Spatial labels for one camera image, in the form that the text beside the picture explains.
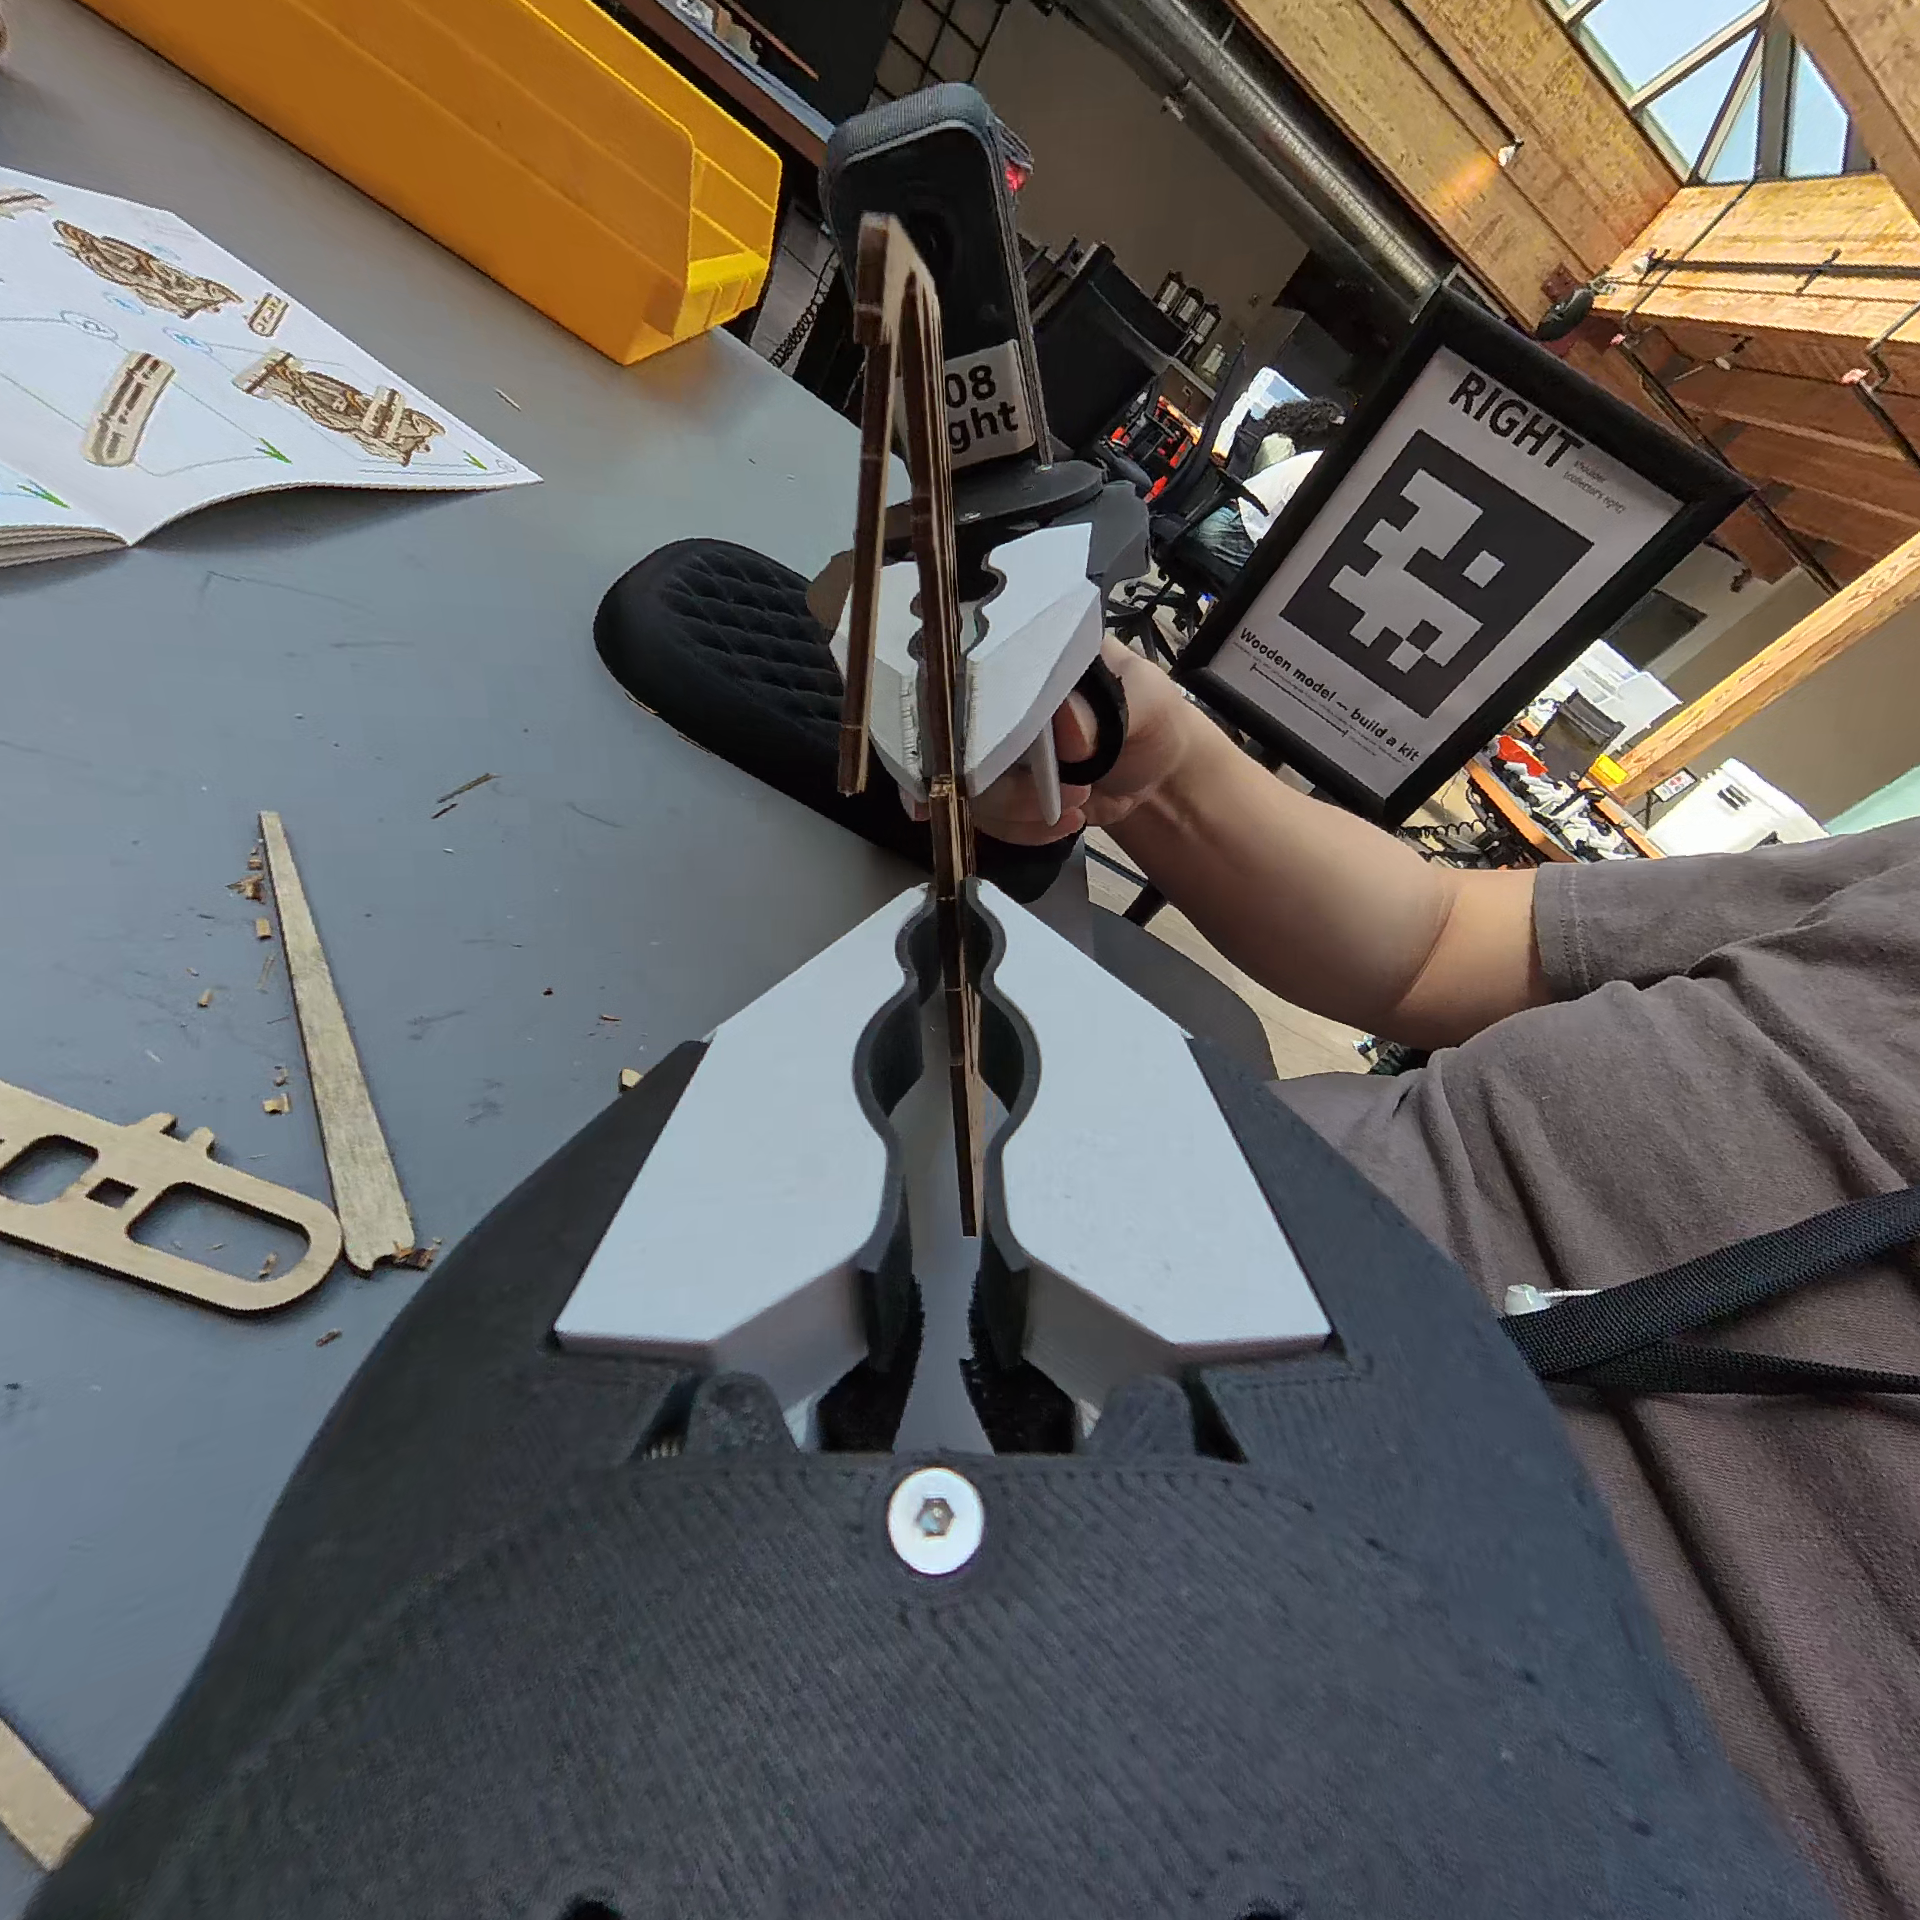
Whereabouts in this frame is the tapered wooden sliver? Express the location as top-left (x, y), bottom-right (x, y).
top-left (257, 811), bottom-right (416, 1273)

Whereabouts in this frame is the yellow plastic bin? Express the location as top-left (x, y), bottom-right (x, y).
top-left (82, 0), bottom-right (784, 366)

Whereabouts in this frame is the framed marker sign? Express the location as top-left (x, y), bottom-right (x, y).
top-left (1174, 285), bottom-right (1753, 828)

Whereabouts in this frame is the person's right forearm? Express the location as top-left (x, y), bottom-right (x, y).
top-left (1153, 705), bottom-right (1553, 1052)

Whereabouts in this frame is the instruction booklet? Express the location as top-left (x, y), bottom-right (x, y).
top-left (0, 168), bottom-right (541, 570)

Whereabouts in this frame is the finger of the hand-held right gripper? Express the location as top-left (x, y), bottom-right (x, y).
top-left (833, 577), bottom-right (961, 797)
top-left (959, 525), bottom-right (1114, 801)

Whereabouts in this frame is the person's right hand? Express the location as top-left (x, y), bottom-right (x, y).
top-left (975, 642), bottom-right (1203, 845)

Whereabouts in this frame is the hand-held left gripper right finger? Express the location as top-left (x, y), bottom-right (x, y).
top-left (967, 882), bottom-right (1334, 1450)

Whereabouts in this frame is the black lanyard with badge reel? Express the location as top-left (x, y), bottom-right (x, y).
top-left (1499, 1185), bottom-right (1920, 1390)

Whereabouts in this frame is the plywood frame piece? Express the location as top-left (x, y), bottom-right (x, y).
top-left (835, 213), bottom-right (992, 1240)

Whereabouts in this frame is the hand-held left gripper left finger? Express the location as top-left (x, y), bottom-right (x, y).
top-left (554, 882), bottom-right (938, 1450)

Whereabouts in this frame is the black quilted wrist rest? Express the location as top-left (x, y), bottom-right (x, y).
top-left (594, 539), bottom-right (1081, 904)

